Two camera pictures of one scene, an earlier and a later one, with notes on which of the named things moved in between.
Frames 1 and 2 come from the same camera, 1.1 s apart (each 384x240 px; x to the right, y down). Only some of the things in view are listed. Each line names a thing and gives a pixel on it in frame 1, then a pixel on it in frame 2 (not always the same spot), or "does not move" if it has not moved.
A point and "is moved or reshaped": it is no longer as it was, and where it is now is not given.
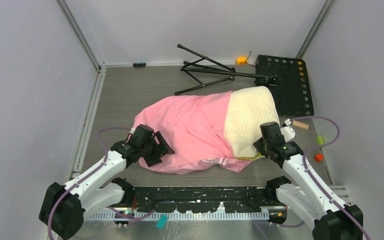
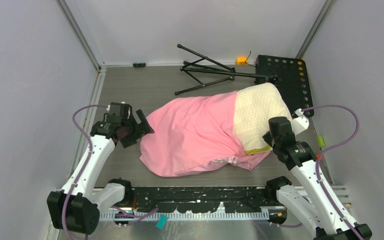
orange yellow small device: [241, 60] does not move
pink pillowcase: [193, 127] is moved or reshaped
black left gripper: [161, 149] to [128, 141]
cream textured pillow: [247, 108] is moved or reshaped
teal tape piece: [161, 222] does not move
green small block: [320, 140] does not move
